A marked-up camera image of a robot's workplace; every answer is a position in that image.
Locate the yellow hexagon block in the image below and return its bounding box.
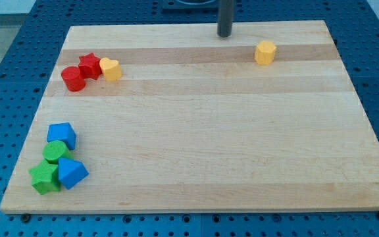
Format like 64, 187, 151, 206
254, 41, 277, 65

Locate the light wooden board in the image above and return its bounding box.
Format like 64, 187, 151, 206
0, 20, 379, 214

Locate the yellow heart block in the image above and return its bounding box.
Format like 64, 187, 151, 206
99, 57, 122, 82

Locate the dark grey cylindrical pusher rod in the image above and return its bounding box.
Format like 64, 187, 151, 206
216, 0, 235, 38

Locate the red star block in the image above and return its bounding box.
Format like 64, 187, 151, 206
78, 53, 102, 80

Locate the red cylinder block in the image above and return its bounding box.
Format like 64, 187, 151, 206
61, 66, 86, 92

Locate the blue cube block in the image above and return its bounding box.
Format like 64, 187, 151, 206
47, 122, 76, 150

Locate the blue triangle block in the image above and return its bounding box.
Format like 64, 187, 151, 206
58, 157, 89, 190

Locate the green cylinder block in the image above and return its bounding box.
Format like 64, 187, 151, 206
42, 140, 73, 164

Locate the green star block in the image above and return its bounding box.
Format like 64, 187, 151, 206
28, 159, 61, 195

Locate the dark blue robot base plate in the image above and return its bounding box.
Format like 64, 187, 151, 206
159, 0, 218, 13

